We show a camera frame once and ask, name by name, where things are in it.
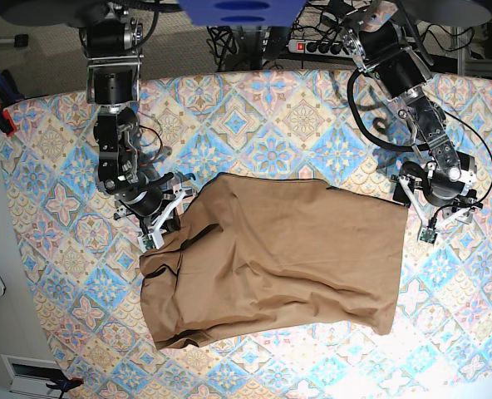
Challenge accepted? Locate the white box with dark window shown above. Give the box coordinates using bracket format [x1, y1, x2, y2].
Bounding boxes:
[1, 354, 65, 398]

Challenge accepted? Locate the brown t-shirt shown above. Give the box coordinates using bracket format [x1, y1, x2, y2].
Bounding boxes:
[140, 174, 408, 349]

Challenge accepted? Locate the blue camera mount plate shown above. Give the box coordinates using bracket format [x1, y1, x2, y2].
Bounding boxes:
[178, 0, 306, 27]

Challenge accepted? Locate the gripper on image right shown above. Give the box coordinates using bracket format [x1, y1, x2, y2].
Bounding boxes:
[391, 153, 482, 244]

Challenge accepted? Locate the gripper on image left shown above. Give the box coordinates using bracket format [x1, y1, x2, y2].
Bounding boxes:
[113, 178, 196, 250]

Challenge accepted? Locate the black orange clamp bottom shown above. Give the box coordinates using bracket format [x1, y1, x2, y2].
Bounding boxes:
[46, 370, 84, 397]

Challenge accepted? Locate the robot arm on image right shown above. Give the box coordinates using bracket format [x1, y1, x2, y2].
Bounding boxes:
[340, 1, 484, 244]

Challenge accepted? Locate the white power strip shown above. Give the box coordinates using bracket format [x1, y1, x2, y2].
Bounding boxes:
[287, 39, 350, 58]

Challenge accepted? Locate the red and black clamp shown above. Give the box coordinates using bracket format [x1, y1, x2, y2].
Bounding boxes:
[0, 103, 16, 136]

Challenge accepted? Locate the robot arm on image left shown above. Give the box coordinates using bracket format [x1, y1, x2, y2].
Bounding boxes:
[79, 1, 193, 252]

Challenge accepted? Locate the patterned tablecloth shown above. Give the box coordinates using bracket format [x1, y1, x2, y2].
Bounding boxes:
[0, 71, 492, 398]

